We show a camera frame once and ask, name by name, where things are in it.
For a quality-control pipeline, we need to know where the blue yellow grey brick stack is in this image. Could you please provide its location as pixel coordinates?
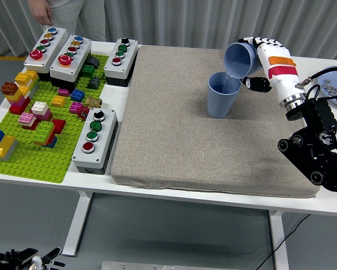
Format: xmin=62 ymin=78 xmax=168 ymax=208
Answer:
xmin=0 ymin=128 xmax=19 ymax=163

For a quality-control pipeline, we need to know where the blue toy brick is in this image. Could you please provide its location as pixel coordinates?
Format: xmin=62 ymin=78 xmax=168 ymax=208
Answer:
xmin=70 ymin=88 xmax=86 ymax=102

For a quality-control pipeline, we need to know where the blue ribbed plastic cup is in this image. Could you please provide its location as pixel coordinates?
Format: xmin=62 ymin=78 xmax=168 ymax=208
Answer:
xmin=207 ymin=71 xmax=242 ymax=119
xmin=223 ymin=42 xmax=263 ymax=80

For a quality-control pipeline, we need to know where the grey-brown fabric mat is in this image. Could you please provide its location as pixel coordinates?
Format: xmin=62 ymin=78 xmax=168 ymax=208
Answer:
xmin=111 ymin=45 xmax=321 ymax=199

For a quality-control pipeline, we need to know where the red toy brick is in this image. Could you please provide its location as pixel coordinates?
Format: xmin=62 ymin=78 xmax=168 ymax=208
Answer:
xmin=52 ymin=119 xmax=67 ymax=134

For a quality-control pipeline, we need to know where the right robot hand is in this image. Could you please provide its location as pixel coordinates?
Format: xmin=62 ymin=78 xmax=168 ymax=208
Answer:
xmin=237 ymin=36 xmax=308 ymax=104

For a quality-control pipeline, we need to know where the dark green toy brick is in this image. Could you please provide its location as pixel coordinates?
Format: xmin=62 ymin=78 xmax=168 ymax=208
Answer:
xmin=81 ymin=64 xmax=95 ymax=78

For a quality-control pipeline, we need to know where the yellow brown red brick tower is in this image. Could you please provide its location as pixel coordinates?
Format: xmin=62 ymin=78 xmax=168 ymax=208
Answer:
xmin=1 ymin=70 xmax=40 ymax=115

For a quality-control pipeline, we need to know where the brass pipe fitting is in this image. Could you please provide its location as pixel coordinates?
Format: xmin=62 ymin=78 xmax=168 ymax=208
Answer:
xmin=85 ymin=97 xmax=103 ymax=109

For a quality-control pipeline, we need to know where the green studded baseplate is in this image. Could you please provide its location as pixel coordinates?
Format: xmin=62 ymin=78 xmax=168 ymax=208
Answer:
xmin=0 ymin=53 xmax=110 ymax=184

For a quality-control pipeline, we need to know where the five-button control box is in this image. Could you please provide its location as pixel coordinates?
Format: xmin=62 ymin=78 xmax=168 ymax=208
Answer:
xmin=23 ymin=26 xmax=69 ymax=82
xmin=49 ymin=34 xmax=92 ymax=90

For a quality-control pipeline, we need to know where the pink and red brick stack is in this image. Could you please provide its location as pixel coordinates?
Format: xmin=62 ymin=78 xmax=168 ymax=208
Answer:
xmin=18 ymin=112 xmax=39 ymax=131

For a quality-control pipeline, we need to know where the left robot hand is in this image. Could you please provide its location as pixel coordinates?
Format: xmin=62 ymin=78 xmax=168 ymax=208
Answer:
xmin=0 ymin=246 xmax=65 ymax=270

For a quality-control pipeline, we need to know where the person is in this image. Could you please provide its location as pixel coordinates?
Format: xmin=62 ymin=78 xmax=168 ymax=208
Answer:
xmin=27 ymin=0 xmax=106 ymax=42

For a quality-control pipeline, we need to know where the yellow toy brick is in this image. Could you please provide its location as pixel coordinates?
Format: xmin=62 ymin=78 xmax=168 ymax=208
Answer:
xmin=51 ymin=95 xmax=67 ymax=109

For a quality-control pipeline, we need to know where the white table leg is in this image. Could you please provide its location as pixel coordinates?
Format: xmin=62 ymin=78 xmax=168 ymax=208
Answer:
xmin=61 ymin=190 xmax=95 ymax=257
xmin=268 ymin=209 xmax=290 ymax=270

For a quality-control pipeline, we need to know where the grey sloped brick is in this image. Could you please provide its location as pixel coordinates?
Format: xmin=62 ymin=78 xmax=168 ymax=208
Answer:
xmin=87 ymin=76 xmax=101 ymax=90

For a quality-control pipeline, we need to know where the green orange blue brick stack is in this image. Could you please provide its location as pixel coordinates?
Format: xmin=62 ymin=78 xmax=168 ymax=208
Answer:
xmin=32 ymin=120 xmax=58 ymax=149

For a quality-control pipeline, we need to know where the black floor cable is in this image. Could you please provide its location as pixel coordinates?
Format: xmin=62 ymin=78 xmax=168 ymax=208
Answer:
xmin=254 ymin=213 xmax=312 ymax=270

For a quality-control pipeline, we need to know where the white and pink brick stack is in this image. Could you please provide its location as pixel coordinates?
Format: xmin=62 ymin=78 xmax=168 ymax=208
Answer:
xmin=31 ymin=101 xmax=53 ymax=122

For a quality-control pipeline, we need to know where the white pleated curtain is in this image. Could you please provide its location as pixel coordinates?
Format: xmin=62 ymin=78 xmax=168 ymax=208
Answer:
xmin=0 ymin=0 xmax=337 ymax=60

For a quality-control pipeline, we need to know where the four-button control box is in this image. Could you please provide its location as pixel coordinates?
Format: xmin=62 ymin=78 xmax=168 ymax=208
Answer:
xmin=71 ymin=107 xmax=120 ymax=176
xmin=104 ymin=37 xmax=139 ymax=87

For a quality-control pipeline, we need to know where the blue plate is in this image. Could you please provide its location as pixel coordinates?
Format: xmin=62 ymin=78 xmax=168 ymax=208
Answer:
xmin=314 ymin=65 xmax=337 ymax=110

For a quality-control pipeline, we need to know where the person's hand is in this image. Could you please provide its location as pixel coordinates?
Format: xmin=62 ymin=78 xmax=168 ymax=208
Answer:
xmin=27 ymin=0 xmax=54 ymax=26

